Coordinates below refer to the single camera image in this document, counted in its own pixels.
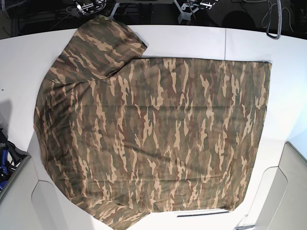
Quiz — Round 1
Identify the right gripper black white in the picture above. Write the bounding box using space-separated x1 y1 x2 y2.
74 0 101 15

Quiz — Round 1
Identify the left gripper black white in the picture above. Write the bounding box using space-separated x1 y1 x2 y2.
182 0 217 11

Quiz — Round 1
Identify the camouflage T-shirt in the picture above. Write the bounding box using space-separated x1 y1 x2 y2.
34 16 272 230

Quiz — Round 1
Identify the blue black equipment pile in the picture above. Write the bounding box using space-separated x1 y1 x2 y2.
0 127 31 192

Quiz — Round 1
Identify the grey cable bundle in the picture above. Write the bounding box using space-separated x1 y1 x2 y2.
261 0 295 39

